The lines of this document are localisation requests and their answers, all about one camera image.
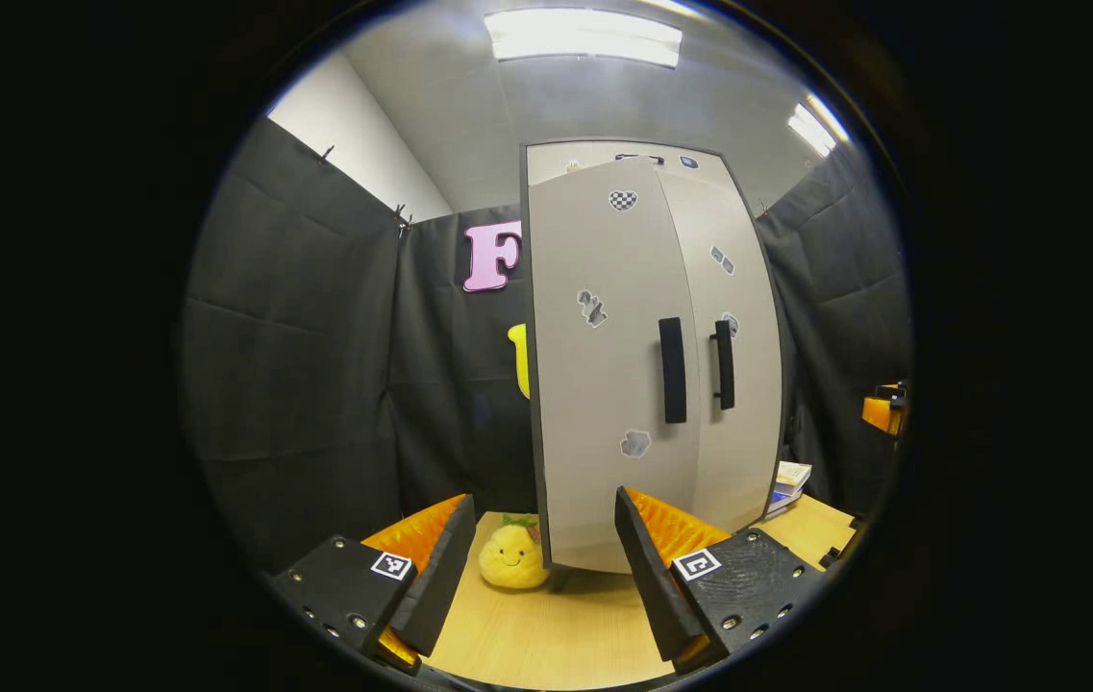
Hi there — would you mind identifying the black backdrop cloth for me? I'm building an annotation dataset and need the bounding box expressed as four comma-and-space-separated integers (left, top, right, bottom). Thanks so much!
183, 115, 912, 578

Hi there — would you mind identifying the grey shoe cabinet door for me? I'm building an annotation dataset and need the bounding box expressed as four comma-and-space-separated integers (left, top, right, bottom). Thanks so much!
520, 157, 704, 575
654, 163, 785, 535

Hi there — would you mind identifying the small ceiling light panel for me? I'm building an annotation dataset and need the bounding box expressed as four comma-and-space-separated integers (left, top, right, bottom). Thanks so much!
786, 91, 850, 158

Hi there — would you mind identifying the grey shoe cabinet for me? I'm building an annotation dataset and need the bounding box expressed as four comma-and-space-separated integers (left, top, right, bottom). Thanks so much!
519, 140, 789, 578

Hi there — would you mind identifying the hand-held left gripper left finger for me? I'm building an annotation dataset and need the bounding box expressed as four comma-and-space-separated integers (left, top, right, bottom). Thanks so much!
267, 494, 477, 674

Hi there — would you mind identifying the large ceiling light panel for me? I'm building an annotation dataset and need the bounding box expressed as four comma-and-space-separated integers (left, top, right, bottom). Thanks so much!
485, 10, 683, 68

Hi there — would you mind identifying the yellow plush toy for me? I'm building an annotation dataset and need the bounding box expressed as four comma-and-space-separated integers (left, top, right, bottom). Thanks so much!
479, 514, 551, 590

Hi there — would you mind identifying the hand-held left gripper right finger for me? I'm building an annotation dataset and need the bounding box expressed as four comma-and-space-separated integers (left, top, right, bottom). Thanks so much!
614, 486, 826, 674

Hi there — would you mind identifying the black door handle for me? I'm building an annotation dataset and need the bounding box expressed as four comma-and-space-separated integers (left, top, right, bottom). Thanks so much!
708, 319, 736, 411
658, 316, 689, 425

